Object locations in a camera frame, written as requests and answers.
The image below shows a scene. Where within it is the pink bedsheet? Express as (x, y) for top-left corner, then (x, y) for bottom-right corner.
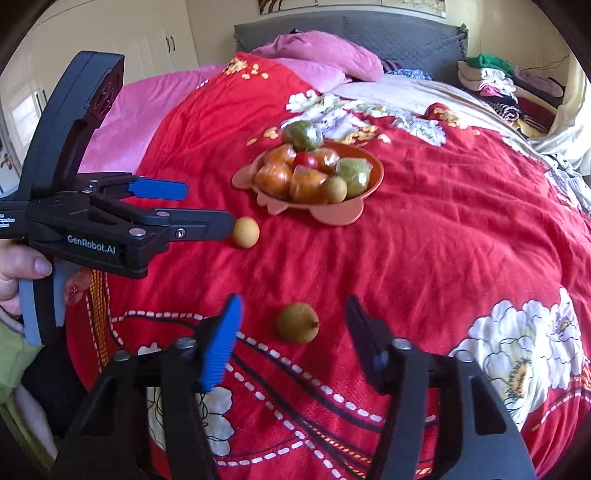
(78, 65), (232, 178)

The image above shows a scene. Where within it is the grey headboard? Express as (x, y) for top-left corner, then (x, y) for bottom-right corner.
(233, 11), (469, 83)

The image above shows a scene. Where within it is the cream cloth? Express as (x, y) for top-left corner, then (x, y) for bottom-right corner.
(531, 60), (591, 176)

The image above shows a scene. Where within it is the red floral blanket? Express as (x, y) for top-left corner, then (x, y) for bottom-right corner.
(65, 52), (591, 480)

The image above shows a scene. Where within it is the pink plastic plate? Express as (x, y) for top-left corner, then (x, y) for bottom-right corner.
(231, 141), (385, 227)

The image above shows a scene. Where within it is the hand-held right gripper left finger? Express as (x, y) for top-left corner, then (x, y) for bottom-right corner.
(51, 294), (245, 480)

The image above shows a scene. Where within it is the black cloth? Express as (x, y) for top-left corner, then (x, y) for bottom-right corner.
(21, 330), (95, 441)

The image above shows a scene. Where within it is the patterned blue cloth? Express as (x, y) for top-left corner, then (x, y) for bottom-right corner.
(382, 59), (433, 82)

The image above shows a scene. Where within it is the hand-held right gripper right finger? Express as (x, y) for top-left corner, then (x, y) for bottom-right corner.
(344, 295), (539, 480)

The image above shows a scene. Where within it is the green garment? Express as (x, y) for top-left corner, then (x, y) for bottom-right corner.
(0, 318), (57, 467)

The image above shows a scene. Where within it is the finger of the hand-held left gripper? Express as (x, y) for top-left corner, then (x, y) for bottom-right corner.
(92, 196), (237, 259)
(76, 173), (189, 204)

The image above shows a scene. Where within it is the green fruit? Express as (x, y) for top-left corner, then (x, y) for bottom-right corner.
(335, 158), (372, 198)
(283, 120), (324, 152)

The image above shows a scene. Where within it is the wall picture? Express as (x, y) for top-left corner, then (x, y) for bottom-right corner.
(256, 0), (447, 20)

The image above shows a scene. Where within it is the white wardrobe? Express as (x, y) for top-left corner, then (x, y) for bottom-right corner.
(18, 0), (200, 93)

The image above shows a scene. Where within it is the pink pillow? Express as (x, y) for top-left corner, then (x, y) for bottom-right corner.
(253, 31), (384, 83)
(272, 58), (354, 92)

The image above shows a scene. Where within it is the orange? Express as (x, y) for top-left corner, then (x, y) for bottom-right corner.
(255, 164), (295, 195)
(263, 144), (297, 169)
(290, 167), (329, 204)
(316, 148), (343, 175)

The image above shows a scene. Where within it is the white door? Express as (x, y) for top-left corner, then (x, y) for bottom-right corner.
(0, 78), (49, 195)

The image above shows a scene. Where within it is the person's left hand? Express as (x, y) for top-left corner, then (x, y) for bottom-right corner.
(0, 240), (93, 319)

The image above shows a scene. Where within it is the cream blanket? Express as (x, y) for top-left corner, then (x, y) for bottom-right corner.
(332, 74), (532, 137)

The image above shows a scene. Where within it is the pile of folded clothes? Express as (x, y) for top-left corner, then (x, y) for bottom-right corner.
(457, 53), (566, 136)

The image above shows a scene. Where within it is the brown longan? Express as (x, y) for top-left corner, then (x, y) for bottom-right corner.
(277, 302), (320, 343)
(321, 176), (348, 204)
(232, 217), (260, 249)

